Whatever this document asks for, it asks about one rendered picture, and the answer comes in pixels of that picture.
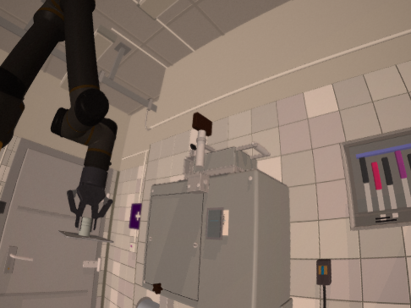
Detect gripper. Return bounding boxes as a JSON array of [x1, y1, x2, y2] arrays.
[[66, 166, 114, 231]]

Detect grey pusher plate white handle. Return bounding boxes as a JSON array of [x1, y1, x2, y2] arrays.
[[58, 217, 115, 245]]

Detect grey room door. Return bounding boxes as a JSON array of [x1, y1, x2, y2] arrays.
[[0, 137, 120, 308]]

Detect white door hinge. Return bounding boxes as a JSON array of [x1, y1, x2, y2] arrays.
[[82, 258, 102, 272]]

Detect grey bandsaw head body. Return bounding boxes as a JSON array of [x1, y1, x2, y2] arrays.
[[140, 167, 292, 308]]

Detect white round cap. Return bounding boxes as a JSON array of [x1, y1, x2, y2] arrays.
[[136, 296, 159, 308]]

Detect grey control box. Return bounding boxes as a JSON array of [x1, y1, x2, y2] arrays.
[[205, 207, 231, 241]]

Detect grey ribbed motor housing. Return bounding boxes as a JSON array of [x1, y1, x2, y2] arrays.
[[183, 146, 258, 177]]

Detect grey ceiling panel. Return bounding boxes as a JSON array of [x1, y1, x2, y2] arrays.
[[60, 25, 170, 115]]

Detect grey knife rack board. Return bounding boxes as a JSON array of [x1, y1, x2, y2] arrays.
[[340, 127, 411, 231]]

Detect blue magnetic bar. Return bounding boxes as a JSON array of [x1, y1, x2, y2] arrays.
[[355, 143, 411, 160]]

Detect purple wall sign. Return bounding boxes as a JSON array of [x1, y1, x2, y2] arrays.
[[129, 202, 143, 230]]

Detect white wall conduit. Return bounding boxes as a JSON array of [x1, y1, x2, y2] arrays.
[[121, 149, 151, 245]]

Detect white door handle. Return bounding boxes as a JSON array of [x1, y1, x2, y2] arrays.
[[3, 245, 35, 275]]

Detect grey post bracket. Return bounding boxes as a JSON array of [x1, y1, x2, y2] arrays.
[[186, 173, 211, 193]]

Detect grey ceiling rail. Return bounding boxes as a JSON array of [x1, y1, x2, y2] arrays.
[[0, 14, 159, 113]]

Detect grey rail hanger bracket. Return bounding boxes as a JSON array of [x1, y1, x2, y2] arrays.
[[108, 42, 132, 81]]

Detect grey loop handle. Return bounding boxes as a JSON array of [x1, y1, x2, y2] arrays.
[[235, 142, 271, 161]]

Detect black wall switch box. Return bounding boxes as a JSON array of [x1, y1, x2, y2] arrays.
[[315, 258, 332, 286]]

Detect white wall pipe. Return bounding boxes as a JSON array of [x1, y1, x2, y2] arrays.
[[145, 28, 411, 131]]

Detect pink handled knife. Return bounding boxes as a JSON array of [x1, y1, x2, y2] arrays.
[[370, 161, 386, 212]]

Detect magenta handled knife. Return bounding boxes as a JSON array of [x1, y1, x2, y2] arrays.
[[393, 150, 411, 208]]

